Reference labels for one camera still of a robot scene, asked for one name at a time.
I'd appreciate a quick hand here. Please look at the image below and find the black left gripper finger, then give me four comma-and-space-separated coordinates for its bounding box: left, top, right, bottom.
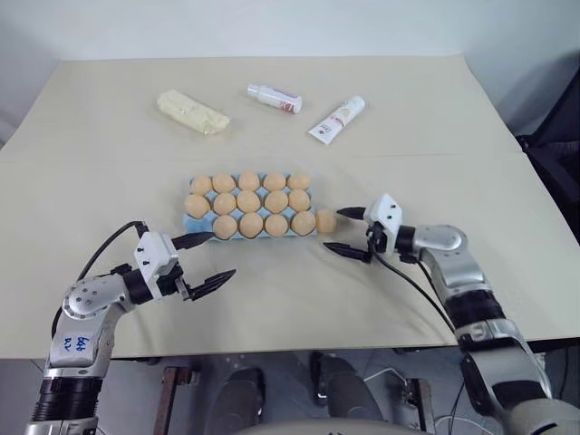
184, 268, 239, 302
170, 232, 214, 251

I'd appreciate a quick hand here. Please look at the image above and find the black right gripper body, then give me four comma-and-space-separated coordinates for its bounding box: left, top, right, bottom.
364, 220, 400, 265

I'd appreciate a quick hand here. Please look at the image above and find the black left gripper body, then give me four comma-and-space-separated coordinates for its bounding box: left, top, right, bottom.
156, 271, 192, 303

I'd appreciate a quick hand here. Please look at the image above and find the blue egg carton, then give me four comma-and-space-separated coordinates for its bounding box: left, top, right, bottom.
181, 171, 318, 240

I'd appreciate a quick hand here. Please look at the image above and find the white cosmetic tube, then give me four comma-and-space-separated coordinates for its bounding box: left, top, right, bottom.
307, 95, 366, 146

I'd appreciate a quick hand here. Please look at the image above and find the rusty brown metal bar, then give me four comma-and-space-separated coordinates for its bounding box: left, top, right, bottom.
161, 365, 191, 423
410, 377, 437, 435

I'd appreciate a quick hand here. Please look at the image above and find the dark rounded shape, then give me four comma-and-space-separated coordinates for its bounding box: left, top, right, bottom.
324, 360, 378, 419
227, 367, 267, 421

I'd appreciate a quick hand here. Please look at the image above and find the pale yellow wrapped block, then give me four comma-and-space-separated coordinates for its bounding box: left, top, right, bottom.
156, 89, 232, 137

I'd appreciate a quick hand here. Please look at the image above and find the white bottle with red label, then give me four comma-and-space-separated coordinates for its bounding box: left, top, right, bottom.
246, 82, 304, 115

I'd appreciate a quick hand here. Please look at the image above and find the beige rounded robot body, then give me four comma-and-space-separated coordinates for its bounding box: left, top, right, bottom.
251, 415, 384, 435

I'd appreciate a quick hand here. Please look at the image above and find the black chair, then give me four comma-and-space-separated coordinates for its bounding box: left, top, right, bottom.
515, 43, 580, 248

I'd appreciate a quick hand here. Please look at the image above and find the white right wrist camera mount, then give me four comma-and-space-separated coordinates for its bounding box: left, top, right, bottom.
363, 193, 404, 237

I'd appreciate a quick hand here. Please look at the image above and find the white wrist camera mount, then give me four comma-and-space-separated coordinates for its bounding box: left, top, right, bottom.
132, 230, 182, 298
363, 193, 404, 237

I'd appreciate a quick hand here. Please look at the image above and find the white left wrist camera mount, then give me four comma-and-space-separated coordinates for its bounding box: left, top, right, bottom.
132, 230, 182, 298

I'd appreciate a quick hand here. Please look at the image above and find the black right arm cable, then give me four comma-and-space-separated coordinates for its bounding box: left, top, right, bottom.
374, 253, 461, 339

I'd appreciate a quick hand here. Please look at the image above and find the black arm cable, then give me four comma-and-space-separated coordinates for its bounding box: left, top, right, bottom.
47, 220, 149, 363
374, 253, 461, 339

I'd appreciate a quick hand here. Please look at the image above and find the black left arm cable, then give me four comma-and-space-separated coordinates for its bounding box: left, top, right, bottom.
47, 220, 149, 363

